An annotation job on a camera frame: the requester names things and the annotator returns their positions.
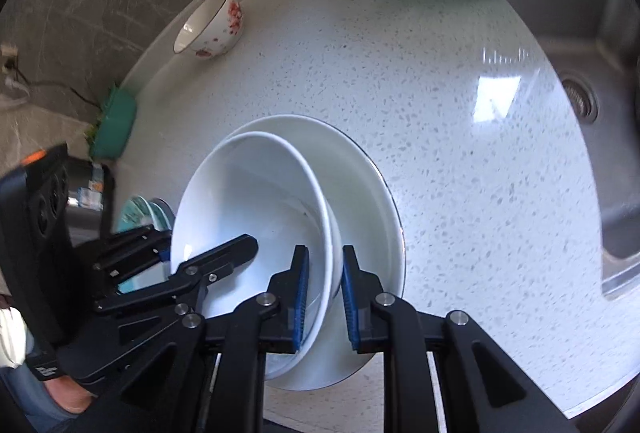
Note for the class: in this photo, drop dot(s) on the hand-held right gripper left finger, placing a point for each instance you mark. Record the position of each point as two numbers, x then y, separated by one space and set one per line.
300 303

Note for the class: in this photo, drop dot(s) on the sink drain strainer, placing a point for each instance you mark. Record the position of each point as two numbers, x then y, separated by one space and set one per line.
580 95

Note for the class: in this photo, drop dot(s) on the white ceramic bowl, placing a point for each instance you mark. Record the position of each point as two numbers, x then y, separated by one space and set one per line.
360 193
250 203

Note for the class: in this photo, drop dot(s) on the small teal floral plate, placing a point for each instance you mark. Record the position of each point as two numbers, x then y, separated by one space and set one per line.
132 213

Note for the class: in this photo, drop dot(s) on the large teal floral plate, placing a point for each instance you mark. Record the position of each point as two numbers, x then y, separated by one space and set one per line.
164 215

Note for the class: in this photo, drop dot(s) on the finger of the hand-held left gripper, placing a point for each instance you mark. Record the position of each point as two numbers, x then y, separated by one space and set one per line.
225 255
135 243

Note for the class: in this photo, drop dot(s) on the steel appliance with label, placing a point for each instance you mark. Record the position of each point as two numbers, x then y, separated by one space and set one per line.
92 193

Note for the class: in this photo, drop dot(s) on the red floral small bowl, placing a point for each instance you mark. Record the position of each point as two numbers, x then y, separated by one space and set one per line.
220 28

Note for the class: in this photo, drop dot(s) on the steel kitchen sink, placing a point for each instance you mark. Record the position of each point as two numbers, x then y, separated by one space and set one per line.
600 138

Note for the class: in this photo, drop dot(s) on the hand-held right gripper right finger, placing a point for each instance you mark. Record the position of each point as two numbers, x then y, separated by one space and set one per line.
350 303

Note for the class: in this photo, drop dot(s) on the person's white garment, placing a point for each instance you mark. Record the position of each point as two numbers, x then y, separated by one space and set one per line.
11 338

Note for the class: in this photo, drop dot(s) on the person's left forearm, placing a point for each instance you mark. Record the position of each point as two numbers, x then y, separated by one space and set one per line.
65 400

